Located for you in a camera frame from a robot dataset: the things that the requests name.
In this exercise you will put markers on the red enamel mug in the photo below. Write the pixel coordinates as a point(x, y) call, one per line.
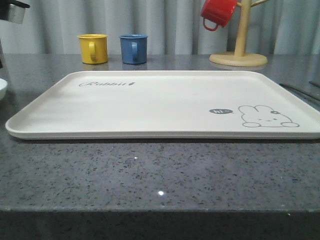
point(218, 12)

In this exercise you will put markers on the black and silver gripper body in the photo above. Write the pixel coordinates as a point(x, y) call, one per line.
point(13, 11)

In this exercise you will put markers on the blue enamel mug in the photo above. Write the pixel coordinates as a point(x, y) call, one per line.
point(134, 48)

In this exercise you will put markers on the grey pleated curtain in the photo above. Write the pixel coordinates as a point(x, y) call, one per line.
point(172, 26)

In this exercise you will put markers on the cream rabbit serving tray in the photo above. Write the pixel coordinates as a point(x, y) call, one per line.
point(166, 104)

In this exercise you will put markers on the silver metal chopstick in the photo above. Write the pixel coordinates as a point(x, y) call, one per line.
point(311, 96)

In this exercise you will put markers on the white round plate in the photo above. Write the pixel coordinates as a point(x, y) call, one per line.
point(3, 88)

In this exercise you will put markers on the yellow enamel mug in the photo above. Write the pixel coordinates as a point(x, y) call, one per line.
point(93, 48)

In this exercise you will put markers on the wooden mug tree stand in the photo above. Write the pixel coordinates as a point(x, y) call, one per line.
point(239, 57)

